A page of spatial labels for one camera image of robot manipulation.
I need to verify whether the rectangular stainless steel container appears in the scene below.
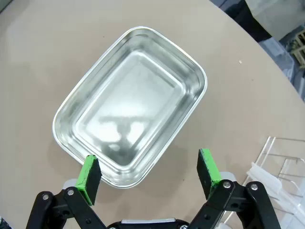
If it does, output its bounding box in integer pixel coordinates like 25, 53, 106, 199
51, 26, 208, 190

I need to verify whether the silver wire lid rack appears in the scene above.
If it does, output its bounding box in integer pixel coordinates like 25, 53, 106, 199
243, 136, 305, 225

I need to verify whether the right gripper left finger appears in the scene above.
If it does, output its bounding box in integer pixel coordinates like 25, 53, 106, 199
25, 155, 108, 229

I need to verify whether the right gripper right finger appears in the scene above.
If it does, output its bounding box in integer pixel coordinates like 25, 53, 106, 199
188, 148, 282, 229

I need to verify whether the clear plastic locking lid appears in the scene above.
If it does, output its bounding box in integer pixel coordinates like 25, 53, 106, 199
269, 186, 305, 229
245, 162, 283, 195

